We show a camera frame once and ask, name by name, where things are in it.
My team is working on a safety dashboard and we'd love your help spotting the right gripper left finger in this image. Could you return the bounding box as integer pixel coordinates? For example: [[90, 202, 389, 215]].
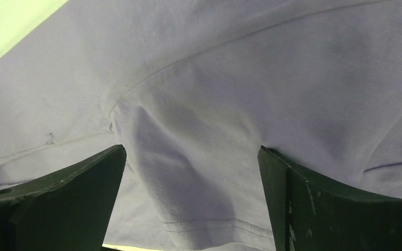
[[0, 145, 126, 250]]

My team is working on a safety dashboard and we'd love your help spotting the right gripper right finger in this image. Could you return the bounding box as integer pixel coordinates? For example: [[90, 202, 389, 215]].
[[258, 147, 402, 251]]

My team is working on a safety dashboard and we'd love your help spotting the lavender t shirt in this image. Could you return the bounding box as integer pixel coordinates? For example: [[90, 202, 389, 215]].
[[0, 1, 402, 250]]

